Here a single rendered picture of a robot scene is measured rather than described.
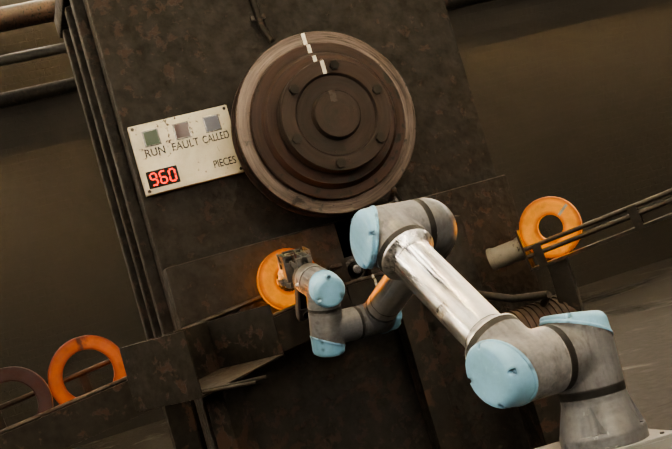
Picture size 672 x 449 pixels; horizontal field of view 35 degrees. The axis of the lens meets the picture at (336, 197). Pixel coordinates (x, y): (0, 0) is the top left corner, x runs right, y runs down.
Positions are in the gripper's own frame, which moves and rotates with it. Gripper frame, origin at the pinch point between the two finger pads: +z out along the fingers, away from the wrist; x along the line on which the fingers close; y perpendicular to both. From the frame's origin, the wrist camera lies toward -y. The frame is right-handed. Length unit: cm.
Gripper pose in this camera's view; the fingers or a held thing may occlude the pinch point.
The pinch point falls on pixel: (285, 272)
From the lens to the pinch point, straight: 267.7
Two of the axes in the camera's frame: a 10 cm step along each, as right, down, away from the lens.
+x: -9.2, 2.6, -3.0
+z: -3.3, -1.1, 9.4
